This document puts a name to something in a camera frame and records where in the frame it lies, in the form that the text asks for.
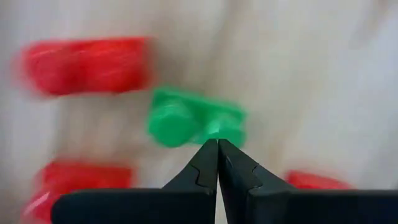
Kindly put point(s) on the short red block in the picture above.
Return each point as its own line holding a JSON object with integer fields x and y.
{"x": 314, "y": 182}
{"x": 84, "y": 65}
{"x": 84, "y": 177}

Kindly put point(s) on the short green block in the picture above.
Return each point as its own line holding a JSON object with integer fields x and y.
{"x": 180, "y": 121}

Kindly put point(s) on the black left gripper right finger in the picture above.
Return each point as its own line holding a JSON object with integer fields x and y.
{"x": 239, "y": 180}

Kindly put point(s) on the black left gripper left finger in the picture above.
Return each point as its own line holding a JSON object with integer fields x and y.
{"x": 199, "y": 174}

